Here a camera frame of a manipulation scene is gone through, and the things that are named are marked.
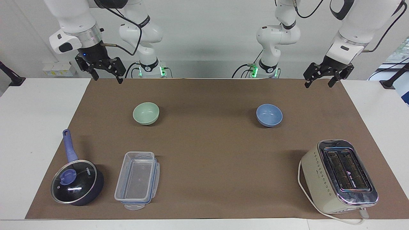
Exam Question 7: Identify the glass lid with blue knob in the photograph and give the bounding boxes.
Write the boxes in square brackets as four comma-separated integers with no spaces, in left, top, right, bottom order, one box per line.
[50,159,97,204]

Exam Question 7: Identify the black cable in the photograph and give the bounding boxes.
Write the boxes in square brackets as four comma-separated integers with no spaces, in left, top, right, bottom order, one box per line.
[124,62,141,79]
[94,0,143,57]
[293,0,324,19]
[232,50,264,79]
[362,0,408,53]

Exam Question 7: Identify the blue bowl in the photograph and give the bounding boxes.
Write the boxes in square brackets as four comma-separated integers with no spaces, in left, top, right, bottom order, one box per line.
[256,104,283,127]

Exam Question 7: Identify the black stand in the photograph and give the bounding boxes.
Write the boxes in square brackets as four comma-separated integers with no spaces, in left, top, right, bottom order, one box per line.
[379,62,409,89]
[0,61,26,87]

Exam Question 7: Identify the white toaster cable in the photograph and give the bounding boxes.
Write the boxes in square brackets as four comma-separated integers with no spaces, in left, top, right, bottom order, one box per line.
[297,159,365,225]

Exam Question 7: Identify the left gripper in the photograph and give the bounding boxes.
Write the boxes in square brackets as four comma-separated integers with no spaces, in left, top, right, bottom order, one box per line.
[303,56,355,88]

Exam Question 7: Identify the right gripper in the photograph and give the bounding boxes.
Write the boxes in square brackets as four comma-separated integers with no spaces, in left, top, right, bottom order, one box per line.
[75,41,126,84]

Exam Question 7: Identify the green bowl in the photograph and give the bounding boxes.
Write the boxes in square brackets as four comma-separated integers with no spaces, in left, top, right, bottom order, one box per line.
[133,102,160,126]

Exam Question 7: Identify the dark saucepan with blue handle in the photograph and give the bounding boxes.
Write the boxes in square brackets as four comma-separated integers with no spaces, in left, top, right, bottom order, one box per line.
[51,129,104,206]

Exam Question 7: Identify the clear plastic food container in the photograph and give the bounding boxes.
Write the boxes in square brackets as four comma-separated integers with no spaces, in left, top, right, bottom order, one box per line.
[114,151,160,211]

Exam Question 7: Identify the cream and chrome toaster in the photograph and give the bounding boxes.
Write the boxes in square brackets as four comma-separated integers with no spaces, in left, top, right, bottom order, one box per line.
[301,139,379,215]

